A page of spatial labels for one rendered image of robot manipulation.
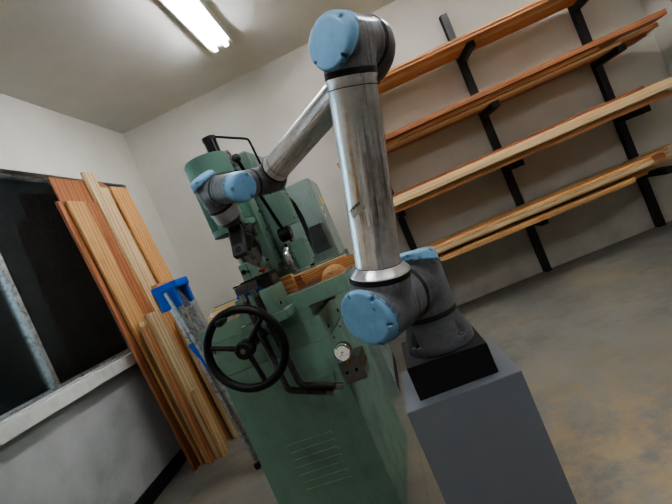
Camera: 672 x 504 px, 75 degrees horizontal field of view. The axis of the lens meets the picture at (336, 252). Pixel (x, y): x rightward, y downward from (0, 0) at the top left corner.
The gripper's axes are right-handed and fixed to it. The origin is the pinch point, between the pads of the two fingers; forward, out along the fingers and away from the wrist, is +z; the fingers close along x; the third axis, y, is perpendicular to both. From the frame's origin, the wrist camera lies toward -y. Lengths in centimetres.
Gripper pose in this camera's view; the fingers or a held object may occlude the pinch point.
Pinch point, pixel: (259, 265)
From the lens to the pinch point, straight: 157.4
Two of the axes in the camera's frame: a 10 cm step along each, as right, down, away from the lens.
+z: 4.2, 7.4, 5.2
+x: -9.0, 3.9, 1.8
